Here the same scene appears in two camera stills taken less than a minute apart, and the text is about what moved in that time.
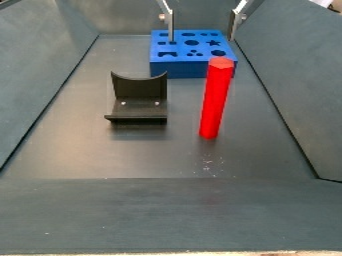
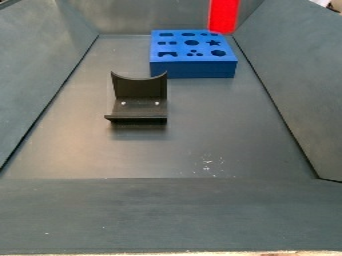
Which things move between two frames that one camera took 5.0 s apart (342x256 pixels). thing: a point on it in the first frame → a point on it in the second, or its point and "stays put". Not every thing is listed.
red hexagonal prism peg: [218, 83] → [223, 16]
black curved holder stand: [139, 99] stays put
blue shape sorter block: [183, 58] stays put
